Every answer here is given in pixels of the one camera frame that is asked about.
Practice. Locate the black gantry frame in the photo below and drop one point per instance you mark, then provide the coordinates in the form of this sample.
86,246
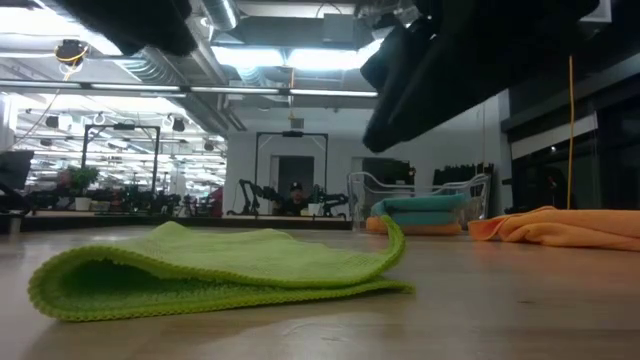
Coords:
292,134
120,127

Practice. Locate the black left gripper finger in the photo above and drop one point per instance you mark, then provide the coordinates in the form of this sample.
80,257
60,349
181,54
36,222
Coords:
140,25

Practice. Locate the blue microfiber towel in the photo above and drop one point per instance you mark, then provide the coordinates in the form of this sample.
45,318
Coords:
425,207

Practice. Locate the green microfiber towel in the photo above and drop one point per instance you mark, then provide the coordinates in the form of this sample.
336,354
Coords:
225,260

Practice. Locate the black background robot arm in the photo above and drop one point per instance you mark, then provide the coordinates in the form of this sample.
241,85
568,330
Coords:
332,200
250,195

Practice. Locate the person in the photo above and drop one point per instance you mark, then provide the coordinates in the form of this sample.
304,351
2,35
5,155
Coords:
296,200

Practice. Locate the black monitor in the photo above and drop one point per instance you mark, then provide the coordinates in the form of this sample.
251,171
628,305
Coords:
15,170

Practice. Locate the potted green plant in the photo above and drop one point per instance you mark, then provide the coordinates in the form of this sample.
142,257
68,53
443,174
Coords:
82,180

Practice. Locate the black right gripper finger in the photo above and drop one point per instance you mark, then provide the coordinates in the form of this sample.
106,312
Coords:
425,105
400,55

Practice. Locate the clear plastic bin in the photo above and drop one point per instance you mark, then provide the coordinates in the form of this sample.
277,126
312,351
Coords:
472,195

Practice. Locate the long light bar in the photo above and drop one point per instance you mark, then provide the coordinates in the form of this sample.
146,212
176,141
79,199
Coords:
250,91

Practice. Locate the orange microfiber towel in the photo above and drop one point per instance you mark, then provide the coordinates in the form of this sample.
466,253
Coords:
565,227
415,230

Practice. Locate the black round ceiling device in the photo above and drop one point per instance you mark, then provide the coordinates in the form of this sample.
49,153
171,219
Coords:
71,51

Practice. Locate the silver ceiling duct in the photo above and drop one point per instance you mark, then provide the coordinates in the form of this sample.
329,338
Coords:
222,12

